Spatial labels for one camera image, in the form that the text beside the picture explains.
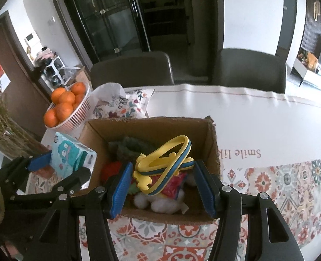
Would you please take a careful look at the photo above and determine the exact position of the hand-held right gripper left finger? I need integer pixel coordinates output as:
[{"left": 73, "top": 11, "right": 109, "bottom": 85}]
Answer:
[{"left": 31, "top": 162, "right": 134, "bottom": 261}]

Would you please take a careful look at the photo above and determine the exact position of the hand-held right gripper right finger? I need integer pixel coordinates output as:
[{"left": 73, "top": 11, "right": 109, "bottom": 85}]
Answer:
[{"left": 193, "top": 160, "right": 305, "bottom": 261}]

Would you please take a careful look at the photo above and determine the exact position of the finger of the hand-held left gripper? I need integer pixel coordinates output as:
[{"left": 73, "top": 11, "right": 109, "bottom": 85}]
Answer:
[
  {"left": 52, "top": 167, "right": 92, "bottom": 196},
  {"left": 3, "top": 152, "right": 53, "bottom": 194}
]

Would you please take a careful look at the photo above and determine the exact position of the yellow blue flip-flop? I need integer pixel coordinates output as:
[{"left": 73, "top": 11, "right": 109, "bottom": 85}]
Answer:
[
  {"left": 133, "top": 152, "right": 196, "bottom": 196},
  {"left": 137, "top": 135, "right": 192, "bottom": 169}
]

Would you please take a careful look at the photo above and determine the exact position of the light blue tissue pack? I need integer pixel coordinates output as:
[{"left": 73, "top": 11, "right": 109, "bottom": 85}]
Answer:
[{"left": 50, "top": 132, "right": 98, "bottom": 180}]

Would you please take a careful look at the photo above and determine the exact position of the red yellow printed packet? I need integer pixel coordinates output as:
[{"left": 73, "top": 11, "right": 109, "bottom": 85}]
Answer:
[{"left": 156, "top": 172, "right": 189, "bottom": 199}]

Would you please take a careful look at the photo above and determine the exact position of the dark green fuzzy cloth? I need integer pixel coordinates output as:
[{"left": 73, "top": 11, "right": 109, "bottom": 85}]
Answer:
[{"left": 108, "top": 136, "right": 157, "bottom": 165}]

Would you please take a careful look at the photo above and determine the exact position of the brown cardboard box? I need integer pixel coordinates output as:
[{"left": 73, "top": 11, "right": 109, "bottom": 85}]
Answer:
[{"left": 77, "top": 115, "right": 221, "bottom": 226}]

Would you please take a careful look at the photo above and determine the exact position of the small green soft toy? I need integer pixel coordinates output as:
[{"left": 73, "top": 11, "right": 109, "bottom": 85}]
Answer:
[{"left": 127, "top": 182, "right": 139, "bottom": 196}]

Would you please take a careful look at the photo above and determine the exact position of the red soft toy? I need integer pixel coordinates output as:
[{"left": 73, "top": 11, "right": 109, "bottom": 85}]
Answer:
[{"left": 100, "top": 161, "right": 123, "bottom": 184}]

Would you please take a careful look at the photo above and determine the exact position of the dried grass bunch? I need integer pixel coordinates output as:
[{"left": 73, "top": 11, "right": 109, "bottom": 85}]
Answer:
[{"left": 0, "top": 83, "right": 52, "bottom": 161}]

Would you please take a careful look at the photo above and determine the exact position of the white plush toy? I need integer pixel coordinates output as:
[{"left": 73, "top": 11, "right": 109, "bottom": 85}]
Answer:
[{"left": 134, "top": 178, "right": 196, "bottom": 215}]

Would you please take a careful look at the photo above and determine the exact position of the pile of oranges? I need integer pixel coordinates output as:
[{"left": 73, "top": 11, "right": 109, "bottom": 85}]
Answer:
[{"left": 43, "top": 82, "right": 87, "bottom": 128}]

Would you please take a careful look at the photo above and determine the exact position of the white ribbed fruit basket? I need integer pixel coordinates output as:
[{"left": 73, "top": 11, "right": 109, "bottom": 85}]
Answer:
[{"left": 44, "top": 81, "right": 92, "bottom": 134}]

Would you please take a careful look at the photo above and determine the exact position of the brown wooden door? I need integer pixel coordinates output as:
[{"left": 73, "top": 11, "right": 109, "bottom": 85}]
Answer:
[{"left": 0, "top": 13, "right": 50, "bottom": 139}]

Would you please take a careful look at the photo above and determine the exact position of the white lettered tablecloth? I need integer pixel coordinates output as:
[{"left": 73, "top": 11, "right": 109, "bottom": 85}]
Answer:
[{"left": 41, "top": 83, "right": 321, "bottom": 261}]

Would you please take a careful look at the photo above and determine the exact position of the patterned table runner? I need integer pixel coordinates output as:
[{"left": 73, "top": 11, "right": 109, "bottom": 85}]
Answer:
[{"left": 79, "top": 155, "right": 321, "bottom": 261}]

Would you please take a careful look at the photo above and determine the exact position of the floral tissue box cover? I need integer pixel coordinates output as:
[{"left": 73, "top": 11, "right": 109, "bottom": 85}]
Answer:
[{"left": 92, "top": 88, "right": 156, "bottom": 119}]

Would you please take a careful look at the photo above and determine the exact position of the cardboard box on floor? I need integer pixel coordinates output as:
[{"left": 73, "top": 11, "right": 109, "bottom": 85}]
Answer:
[{"left": 65, "top": 65, "right": 91, "bottom": 86}]

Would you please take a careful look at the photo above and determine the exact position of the white cube shelf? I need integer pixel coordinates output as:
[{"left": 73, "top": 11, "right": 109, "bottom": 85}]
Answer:
[{"left": 42, "top": 56, "right": 66, "bottom": 87}]

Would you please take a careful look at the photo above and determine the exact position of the pink cloth bundle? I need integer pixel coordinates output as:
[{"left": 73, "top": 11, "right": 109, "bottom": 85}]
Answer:
[{"left": 35, "top": 47, "right": 55, "bottom": 66}]

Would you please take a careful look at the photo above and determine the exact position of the dark grey dining chair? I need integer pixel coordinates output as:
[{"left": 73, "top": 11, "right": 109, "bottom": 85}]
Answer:
[
  {"left": 90, "top": 51, "right": 175, "bottom": 90},
  {"left": 213, "top": 48, "right": 287, "bottom": 94}
]

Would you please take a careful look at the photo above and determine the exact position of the white tv cabinet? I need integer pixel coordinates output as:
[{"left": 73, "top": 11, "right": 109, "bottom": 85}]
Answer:
[{"left": 289, "top": 58, "right": 321, "bottom": 97}]

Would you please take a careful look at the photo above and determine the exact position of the black glass door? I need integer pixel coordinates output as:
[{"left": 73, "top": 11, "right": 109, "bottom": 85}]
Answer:
[{"left": 57, "top": 0, "right": 151, "bottom": 64}]

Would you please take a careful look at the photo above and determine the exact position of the orange toy figure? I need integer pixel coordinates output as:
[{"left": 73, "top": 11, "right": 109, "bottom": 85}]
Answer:
[{"left": 306, "top": 52, "right": 319, "bottom": 71}]

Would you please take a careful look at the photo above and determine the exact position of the white wall intercom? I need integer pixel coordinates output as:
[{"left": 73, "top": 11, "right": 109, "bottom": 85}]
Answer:
[{"left": 24, "top": 33, "right": 40, "bottom": 47}]

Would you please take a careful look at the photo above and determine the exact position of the gold wall ornament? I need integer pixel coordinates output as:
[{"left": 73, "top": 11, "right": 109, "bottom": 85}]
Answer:
[{"left": 313, "top": 0, "right": 321, "bottom": 21}]

